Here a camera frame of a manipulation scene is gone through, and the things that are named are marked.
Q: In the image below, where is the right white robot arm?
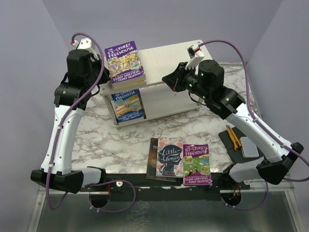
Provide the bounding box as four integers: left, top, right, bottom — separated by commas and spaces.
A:
162, 60, 304, 189

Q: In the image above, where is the thin dark patterned book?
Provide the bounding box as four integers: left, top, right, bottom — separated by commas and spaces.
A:
146, 138, 176, 182

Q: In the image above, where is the wrist white camera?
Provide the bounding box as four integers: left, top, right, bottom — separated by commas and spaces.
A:
70, 38, 99, 60
185, 43, 204, 70

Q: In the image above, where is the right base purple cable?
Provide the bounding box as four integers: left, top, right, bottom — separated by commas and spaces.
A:
224, 180, 270, 210

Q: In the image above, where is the white two-tier wooden shelf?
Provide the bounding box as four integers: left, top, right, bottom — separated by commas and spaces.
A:
100, 40, 202, 130

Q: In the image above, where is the black notebook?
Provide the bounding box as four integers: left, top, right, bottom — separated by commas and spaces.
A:
218, 125, 264, 163

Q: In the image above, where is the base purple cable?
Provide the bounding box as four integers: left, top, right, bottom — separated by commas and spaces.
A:
224, 180, 270, 210
88, 180, 136, 213

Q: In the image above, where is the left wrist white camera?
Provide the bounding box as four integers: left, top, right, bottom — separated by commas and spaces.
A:
70, 38, 99, 60

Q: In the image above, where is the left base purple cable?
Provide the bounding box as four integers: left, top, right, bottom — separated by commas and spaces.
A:
88, 180, 136, 213

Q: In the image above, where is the purple 117-Storey Treehouse book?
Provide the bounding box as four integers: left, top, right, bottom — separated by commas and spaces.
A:
183, 144, 212, 186

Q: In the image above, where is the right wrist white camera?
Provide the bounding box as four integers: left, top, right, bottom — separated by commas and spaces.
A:
185, 43, 204, 70

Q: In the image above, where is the blue 91-Storey Treehouse book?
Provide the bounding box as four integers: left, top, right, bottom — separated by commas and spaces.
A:
112, 89, 146, 124

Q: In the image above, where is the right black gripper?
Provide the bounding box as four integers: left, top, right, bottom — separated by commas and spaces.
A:
162, 62, 211, 102

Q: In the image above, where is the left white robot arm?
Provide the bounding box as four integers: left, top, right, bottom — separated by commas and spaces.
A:
30, 49, 109, 193

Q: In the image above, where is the Little Women dark book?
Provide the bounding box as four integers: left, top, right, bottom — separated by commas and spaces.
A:
156, 137, 184, 178

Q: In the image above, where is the grey rectangular case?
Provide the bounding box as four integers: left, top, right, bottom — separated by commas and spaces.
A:
240, 137, 259, 159

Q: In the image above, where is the yellow utility knife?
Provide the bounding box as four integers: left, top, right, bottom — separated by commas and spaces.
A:
226, 125, 242, 151

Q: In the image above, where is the orange 130-Storey Treehouse book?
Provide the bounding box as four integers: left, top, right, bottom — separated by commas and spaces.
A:
110, 80, 146, 88

